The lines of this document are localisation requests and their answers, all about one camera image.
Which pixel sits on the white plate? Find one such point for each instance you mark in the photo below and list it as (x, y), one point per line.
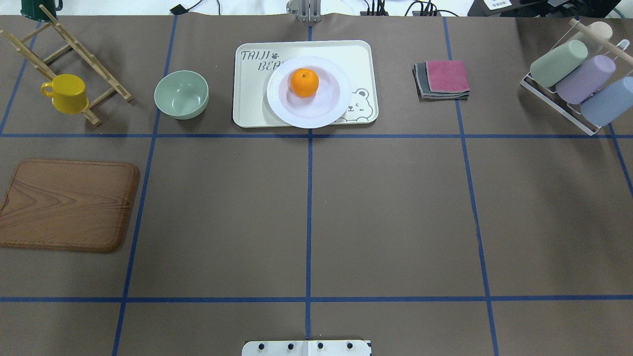
(325, 107)

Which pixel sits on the cream cup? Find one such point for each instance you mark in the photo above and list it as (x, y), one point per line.
(602, 30)

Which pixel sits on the wooden cutting board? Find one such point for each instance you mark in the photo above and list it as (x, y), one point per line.
(70, 205)

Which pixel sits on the grey cloth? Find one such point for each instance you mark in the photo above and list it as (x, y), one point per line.
(420, 75)

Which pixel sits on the purple cup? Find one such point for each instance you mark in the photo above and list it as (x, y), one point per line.
(577, 86)

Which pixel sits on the yellow mug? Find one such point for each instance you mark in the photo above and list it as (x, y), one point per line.
(67, 92)

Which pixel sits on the aluminium frame post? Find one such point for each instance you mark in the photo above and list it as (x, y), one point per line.
(306, 11)

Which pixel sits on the dark green mug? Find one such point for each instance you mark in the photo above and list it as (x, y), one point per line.
(41, 10)

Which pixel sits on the blue cup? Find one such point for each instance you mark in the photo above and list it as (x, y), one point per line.
(609, 103)

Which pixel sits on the cream bear tray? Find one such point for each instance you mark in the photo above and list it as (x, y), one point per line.
(263, 96)

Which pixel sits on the green bowl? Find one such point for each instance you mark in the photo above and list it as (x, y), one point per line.
(182, 95)

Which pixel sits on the orange fruit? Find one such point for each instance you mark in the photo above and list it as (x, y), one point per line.
(304, 82)

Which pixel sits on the pink cloth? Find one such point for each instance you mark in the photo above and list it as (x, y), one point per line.
(447, 76)

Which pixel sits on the black small device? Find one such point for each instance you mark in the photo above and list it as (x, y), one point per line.
(178, 10)

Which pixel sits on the green cup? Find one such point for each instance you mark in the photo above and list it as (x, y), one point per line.
(557, 63)

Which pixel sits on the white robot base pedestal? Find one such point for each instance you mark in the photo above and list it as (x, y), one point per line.
(307, 348)

